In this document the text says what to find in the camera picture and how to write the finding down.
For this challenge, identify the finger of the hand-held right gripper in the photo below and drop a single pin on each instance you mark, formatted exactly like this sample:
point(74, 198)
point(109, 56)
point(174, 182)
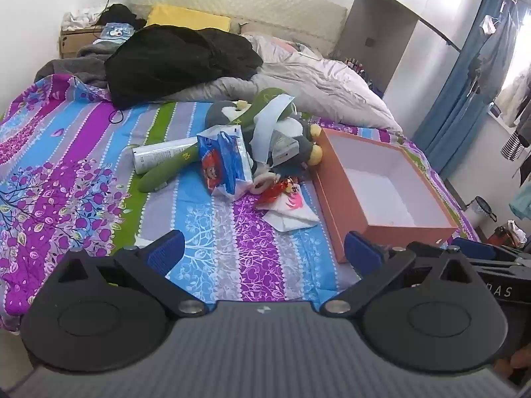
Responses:
point(473, 248)

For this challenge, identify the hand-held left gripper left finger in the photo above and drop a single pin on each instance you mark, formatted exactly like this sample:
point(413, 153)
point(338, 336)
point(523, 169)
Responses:
point(170, 251)

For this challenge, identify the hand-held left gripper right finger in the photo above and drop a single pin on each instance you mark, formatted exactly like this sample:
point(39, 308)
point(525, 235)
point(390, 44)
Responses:
point(361, 253)

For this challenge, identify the orange cardboard box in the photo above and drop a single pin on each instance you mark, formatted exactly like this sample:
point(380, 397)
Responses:
point(332, 199)

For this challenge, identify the blue snack bag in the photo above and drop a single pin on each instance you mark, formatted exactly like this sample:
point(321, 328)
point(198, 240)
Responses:
point(220, 161)

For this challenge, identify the panda plush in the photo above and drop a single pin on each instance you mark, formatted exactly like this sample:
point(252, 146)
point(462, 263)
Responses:
point(263, 182)

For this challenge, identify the blue face mask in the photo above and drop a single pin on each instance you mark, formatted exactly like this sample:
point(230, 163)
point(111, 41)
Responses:
point(269, 120)

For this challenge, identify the person's right hand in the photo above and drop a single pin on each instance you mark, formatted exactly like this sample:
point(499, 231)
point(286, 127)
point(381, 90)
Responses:
point(522, 365)

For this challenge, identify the orange bag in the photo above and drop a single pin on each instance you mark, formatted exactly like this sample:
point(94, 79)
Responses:
point(504, 236)

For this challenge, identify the small trash bin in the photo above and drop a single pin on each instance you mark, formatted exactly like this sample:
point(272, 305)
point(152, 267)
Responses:
point(479, 211)

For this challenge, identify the teal cloth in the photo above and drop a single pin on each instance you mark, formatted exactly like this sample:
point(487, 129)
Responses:
point(522, 203)

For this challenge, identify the green plush stick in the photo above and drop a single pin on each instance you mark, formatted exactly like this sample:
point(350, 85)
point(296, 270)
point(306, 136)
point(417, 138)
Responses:
point(166, 174)

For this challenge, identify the white tissue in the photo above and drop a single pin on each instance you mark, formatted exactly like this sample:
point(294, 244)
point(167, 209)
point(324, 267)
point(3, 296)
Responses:
point(290, 219)

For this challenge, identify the white tube bottle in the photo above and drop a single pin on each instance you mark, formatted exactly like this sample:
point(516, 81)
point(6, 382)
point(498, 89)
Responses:
point(157, 155)

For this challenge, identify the red snack packet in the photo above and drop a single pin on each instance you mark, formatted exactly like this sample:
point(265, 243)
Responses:
point(271, 192)

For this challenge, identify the striped garment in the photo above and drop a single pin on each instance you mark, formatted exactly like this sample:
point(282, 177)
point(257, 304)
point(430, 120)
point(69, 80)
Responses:
point(514, 145)

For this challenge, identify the grey penguin plush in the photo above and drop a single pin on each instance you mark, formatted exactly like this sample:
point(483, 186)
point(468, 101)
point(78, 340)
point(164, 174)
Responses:
point(303, 141)

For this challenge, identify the grey clear packet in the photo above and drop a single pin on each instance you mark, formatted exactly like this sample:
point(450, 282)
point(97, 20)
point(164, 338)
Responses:
point(286, 147)

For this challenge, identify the blue curtain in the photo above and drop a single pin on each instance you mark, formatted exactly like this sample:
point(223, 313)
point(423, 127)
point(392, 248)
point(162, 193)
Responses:
point(452, 112)

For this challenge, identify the striped floral bed sheet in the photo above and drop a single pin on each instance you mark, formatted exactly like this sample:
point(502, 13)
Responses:
point(62, 153)

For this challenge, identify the grey duvet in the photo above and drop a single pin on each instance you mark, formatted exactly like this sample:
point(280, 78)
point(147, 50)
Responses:
point(323, 87)

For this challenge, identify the black jacket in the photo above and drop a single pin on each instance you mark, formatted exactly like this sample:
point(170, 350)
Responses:
point(166, 62)

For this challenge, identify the hanging grey-blue garment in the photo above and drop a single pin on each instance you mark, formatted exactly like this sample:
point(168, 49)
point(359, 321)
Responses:
point(498, 58)

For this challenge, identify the dark grey blanket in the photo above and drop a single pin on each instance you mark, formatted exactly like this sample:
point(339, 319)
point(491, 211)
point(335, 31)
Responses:
point(79, 68)

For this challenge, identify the pink pillow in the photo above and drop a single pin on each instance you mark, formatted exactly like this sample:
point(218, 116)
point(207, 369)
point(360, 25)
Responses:
point(286, 43)

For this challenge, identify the grey cabinet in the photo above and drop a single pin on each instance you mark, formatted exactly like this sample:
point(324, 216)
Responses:
point(373, 29)

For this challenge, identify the hanging white face mask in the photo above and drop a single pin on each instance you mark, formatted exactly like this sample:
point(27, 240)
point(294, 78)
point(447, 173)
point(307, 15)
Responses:
point(489, 25)

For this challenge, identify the blue tissue pack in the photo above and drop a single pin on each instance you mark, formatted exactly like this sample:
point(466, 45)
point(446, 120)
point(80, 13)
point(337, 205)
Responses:
point(116, 31)

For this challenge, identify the brown cardboard carton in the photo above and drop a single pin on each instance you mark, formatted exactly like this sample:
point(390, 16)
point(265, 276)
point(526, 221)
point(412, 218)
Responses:
point(72, 43)

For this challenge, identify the yellow pillow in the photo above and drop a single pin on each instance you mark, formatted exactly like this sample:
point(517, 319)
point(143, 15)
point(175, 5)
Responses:
point(186, 18)

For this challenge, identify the black cloth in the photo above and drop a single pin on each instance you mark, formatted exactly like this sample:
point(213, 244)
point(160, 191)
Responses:
point(120, 14)

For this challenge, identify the white crumpled cloth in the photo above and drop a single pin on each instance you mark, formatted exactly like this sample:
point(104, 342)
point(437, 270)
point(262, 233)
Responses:
point(81, 18)

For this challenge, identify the beige padded headboard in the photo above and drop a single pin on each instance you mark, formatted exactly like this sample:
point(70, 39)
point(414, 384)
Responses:
point(269, 4)

